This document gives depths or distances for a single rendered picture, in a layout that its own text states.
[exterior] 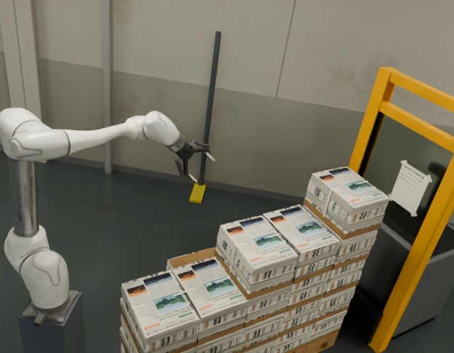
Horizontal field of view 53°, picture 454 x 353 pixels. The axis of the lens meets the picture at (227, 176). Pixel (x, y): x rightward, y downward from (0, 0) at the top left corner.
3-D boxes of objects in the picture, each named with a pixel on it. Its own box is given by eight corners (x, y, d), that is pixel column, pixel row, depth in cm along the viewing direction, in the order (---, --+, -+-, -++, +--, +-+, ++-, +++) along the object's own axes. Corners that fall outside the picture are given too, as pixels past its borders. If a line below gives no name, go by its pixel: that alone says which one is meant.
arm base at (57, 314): (15, 323, 188) (14, 314, 185) (40, 286, 207) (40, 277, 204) (58, 332, 188) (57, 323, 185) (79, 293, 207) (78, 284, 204)
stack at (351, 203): (270, 319, 337) (309, 172, 269) (302, 307, 351) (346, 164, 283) (302, 360, 309) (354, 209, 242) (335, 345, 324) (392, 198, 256)
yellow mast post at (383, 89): (311, 282, 375) (379, 66, 278) (319, 279, 379) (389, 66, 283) (318, 290, 369) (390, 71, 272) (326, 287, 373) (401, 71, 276)
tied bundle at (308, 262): (255, 244, 278) (261, 214, 266) (292, 232, 293) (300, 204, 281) (293, 286, 252) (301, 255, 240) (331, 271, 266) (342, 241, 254)
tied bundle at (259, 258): (213, 255, 265) (218, 224, 253) (255, 244, 279) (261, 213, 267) (246, 301, 238) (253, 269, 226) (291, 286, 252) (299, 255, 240)
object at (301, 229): (262, 214, 266) (262, 213, 265) (299, 204, 280) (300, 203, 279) (301, 254, 240) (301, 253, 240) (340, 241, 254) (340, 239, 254)
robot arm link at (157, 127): (184, 129, 204) (166, 127, 213) (163, 106, 194) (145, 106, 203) (172, 148, 201) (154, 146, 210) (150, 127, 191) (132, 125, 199)
